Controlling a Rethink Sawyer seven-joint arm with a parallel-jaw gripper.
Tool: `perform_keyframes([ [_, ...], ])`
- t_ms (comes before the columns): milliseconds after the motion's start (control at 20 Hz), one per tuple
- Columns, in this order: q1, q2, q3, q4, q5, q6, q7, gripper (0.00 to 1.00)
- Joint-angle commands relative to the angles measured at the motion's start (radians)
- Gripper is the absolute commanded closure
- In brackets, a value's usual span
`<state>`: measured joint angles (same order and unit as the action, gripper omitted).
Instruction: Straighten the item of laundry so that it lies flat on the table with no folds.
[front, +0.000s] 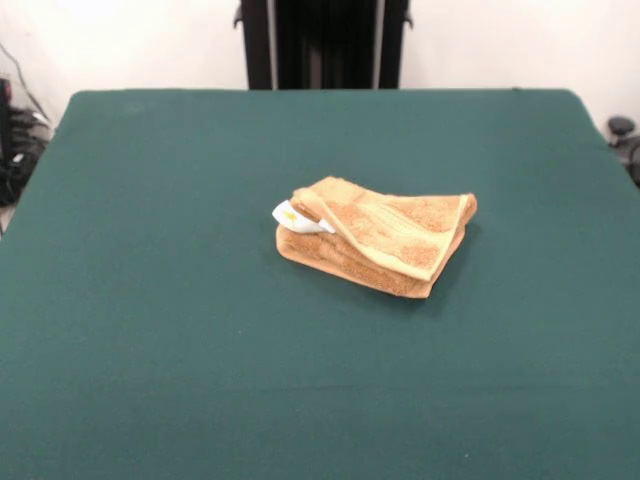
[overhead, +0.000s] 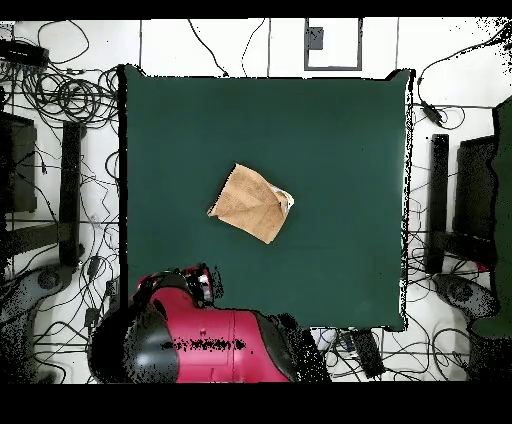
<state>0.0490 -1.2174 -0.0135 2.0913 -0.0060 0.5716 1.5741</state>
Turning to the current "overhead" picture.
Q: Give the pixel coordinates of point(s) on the tan terry towel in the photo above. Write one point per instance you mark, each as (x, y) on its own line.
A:
(250, 204)

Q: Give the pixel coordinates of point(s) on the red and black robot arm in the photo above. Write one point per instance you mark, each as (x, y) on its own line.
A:
(208, 340)

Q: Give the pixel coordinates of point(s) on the office chair base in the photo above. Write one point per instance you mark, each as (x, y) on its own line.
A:
(464, 292)
(48, 280)

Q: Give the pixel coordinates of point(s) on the black stand beam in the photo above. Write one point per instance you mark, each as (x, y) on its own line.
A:
(70, 192)
(438, 200)

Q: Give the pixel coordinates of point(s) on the dark green table cloth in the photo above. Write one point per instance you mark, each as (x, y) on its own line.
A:
(320, 160)

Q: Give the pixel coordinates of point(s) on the black cross beam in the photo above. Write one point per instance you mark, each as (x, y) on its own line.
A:
(36, 236)

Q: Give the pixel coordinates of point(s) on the black power strip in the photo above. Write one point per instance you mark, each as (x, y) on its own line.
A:
(368, 354)

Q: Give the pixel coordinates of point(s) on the small grey square plate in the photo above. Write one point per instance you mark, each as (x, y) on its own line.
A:
(316, 38)

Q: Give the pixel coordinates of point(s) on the black power adapter box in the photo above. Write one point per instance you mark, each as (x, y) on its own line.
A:
(24, 52)

